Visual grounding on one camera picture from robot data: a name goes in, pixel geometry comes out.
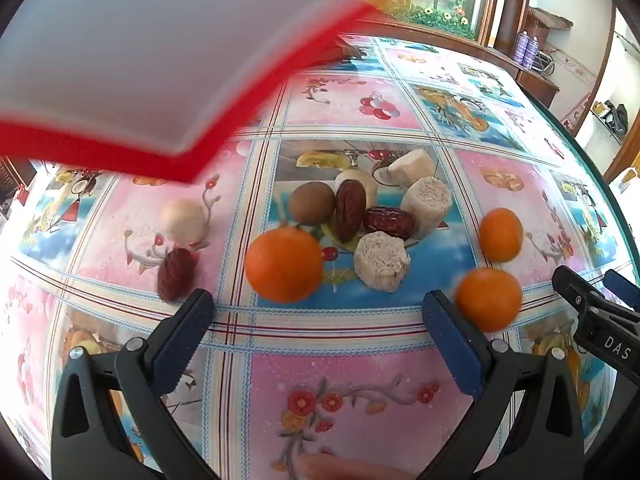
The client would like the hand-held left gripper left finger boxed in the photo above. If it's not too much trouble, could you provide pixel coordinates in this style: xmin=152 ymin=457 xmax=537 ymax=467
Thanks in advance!
xmin=50 ymin=288 xmax=221 ymax=480

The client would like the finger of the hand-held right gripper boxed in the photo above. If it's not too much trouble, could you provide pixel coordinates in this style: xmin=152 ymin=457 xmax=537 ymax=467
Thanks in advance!
xmin=551 ymin=265 xmax=640 ymax=376
xmin=602 ymin=269 xmax=640 ymax=311

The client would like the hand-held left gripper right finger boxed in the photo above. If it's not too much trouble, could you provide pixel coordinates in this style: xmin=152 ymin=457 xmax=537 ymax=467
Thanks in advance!
xmin=421 ymin=290 xmax=586 ymax=480

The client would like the orange mandarin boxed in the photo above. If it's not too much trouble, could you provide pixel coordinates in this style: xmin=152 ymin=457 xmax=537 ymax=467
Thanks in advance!
xmin=479 ymin=208 xmax=524 ymax=263
xmin=244 ymin=226 xmax=325 ymax=304
xmin=455 ymin=267 xmax=523 ymax=333

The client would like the red date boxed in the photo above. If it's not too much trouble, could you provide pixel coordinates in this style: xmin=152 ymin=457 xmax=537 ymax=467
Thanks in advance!
xmin=157 ymin=248 xmax=199 ymax=303
xmin=334 ymin=180 xmax=368 ymax=242
xmin=362 ymin=206 xmax=416 ymax=241

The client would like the beige cake cube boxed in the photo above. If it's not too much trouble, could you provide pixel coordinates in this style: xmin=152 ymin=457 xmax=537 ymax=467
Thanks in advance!
xmin=400 ymin=176 xmax=453 ymax=240

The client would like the red-rimmed white tray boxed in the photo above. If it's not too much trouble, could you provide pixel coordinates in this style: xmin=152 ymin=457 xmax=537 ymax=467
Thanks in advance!
xmin=0 ymin=0 xmax=473 ymax=184

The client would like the person's left hand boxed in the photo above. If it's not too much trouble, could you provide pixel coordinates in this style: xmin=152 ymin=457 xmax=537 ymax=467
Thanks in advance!
xmin=299 ymin=454 xmax=413 ymax=480

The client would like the printed plastic tablecloth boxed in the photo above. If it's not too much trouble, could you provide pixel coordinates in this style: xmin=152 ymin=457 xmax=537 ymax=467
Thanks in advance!
xmin=0 ymin=34 xmax=632 ymax=480

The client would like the pale round ball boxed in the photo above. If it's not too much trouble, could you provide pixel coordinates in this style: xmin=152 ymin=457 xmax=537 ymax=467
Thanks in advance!
xmin=334 ymin=169 xmax=379 ymax=208
xmin=162 ymin=199 xmax=208 ymax=246

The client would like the black bag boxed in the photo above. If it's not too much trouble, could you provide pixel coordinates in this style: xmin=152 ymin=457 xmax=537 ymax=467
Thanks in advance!
xmin=592 ymin=101 xmax=629 ymax=136

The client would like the brown wicker basket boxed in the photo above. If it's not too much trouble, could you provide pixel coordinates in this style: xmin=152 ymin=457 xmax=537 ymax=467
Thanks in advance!
xmin=527 ymin=7 xmax=573 ymax=41

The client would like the glass panel with artificial flowers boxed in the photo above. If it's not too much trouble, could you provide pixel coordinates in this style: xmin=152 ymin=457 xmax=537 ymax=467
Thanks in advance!
xmin=370 ymin=0 xmax=488 ymax=41

